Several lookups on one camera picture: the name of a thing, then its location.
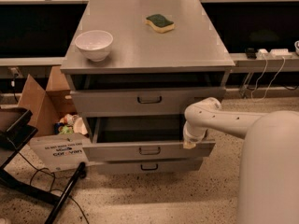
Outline grey drawer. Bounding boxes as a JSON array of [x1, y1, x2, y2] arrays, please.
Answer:
[[84, 115, 215, 162], [96, 158, 203, 175], [71, 87, 225, 117]]

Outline white cable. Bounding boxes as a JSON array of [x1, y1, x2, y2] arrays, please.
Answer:
[[249, 53, 286, 102]]

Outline white bowl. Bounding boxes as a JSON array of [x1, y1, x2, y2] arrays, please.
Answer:
[[75, 30, 114, 62]]

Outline brown cardboard box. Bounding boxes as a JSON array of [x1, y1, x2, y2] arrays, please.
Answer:
[[18, 66, 94, 172]]

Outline grey top drawer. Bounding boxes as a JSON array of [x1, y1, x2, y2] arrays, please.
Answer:
[[71, 87, 225, 117]]

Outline grey drawer cabinet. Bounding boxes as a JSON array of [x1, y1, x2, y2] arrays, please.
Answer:
[[60, 0, 235, 175]]

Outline black adapter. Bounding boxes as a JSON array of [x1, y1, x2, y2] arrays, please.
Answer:
[[245, 48, 256, 59]]

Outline green yellow sponge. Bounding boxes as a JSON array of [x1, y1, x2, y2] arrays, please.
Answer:
[[146, 14, 175, 34]]

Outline clutter in box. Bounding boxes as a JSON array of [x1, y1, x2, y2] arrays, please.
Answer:
[[54, 114, 88, 135]]

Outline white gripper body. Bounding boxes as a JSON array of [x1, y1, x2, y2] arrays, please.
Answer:
[[183, 121, 207, 144]]

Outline grey bottom drawer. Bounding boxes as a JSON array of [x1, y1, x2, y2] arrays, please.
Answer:
[[96, 158, 203, 175]]

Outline white power strip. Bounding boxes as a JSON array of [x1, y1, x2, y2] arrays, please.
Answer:
[[257, 49, 292, 59]]

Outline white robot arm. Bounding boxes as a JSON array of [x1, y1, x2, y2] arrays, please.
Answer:
[[183, 97, 299, 224]]

